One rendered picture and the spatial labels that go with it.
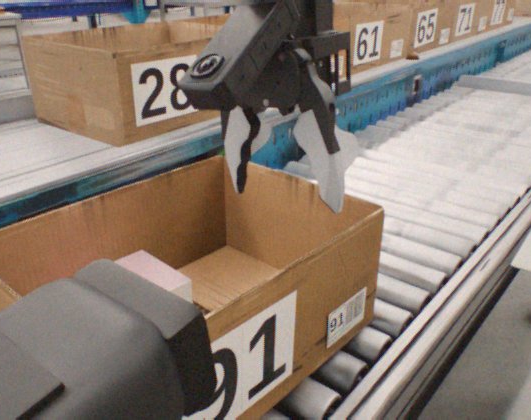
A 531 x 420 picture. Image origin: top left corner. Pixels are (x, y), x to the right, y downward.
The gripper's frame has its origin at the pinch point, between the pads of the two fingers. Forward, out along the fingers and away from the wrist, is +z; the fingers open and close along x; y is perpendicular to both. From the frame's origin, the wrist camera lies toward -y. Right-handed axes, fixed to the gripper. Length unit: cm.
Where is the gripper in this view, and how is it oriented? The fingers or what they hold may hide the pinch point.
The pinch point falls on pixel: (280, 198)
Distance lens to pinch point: 48.1
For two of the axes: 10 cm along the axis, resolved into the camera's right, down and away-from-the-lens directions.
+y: 6.3, -3.5, 6.9
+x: -7.7, -1.8, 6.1
